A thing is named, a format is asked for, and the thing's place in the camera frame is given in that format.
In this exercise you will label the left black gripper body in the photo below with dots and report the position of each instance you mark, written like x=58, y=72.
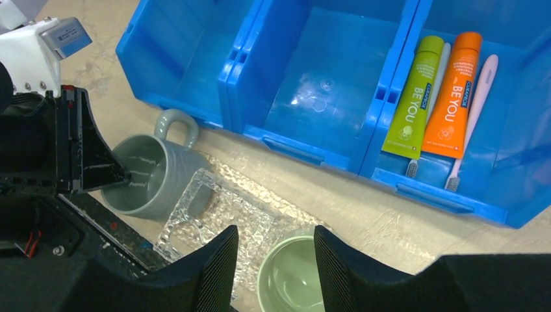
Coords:
x=41, y=144

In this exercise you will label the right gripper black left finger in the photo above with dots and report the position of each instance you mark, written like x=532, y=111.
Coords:
x=200, y=281

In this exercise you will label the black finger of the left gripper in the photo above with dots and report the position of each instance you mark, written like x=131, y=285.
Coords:
x=92, y=164

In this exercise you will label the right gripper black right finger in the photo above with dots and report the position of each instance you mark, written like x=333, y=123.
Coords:
x=353, y=281

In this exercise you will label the clear plastic holder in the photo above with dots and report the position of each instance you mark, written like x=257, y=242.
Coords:
x=207, y=206

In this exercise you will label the grey mug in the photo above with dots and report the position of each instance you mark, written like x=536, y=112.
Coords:
x=160, y=170

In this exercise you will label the light green mug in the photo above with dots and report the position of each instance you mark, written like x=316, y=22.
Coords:
x=288, y=278

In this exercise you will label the clear textured oval tray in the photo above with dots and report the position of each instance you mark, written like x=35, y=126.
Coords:
x=292, y=217

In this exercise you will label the blue plastic divided bin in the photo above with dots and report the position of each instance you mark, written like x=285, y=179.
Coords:
x=319, y=81

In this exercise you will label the light blue toothbrush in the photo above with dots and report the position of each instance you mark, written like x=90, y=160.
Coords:
x=445, y=55

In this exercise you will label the pink toothbrush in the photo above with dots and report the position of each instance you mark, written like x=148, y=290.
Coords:
x=484, y=84

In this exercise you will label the black aluminium base frame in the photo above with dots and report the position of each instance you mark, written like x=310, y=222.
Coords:
x=44, y=227

